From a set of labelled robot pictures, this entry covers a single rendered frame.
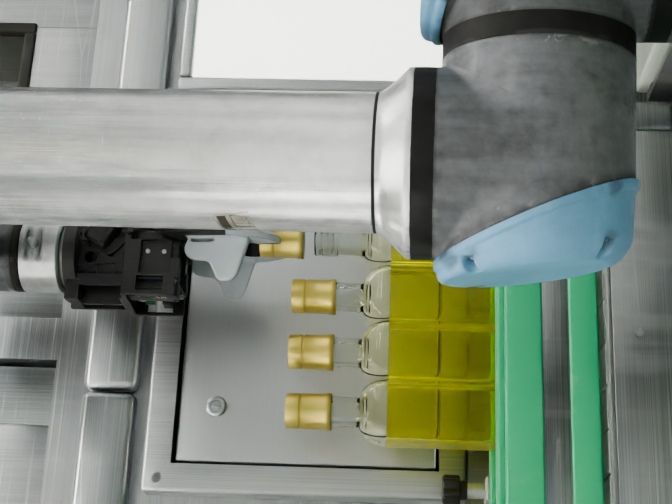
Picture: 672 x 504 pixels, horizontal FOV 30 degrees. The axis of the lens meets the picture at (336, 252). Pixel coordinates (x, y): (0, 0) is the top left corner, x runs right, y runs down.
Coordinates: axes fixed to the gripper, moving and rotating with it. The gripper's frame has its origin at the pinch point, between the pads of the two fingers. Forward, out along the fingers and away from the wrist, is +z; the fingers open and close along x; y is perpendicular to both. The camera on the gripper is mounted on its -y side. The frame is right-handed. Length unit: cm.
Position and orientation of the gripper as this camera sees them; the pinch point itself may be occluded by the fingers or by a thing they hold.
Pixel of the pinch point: (269, 240)
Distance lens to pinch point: 126.5
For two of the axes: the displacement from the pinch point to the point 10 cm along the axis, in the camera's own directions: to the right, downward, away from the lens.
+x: -0.4, -3.6, -9.3
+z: 10.0, 0.2, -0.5
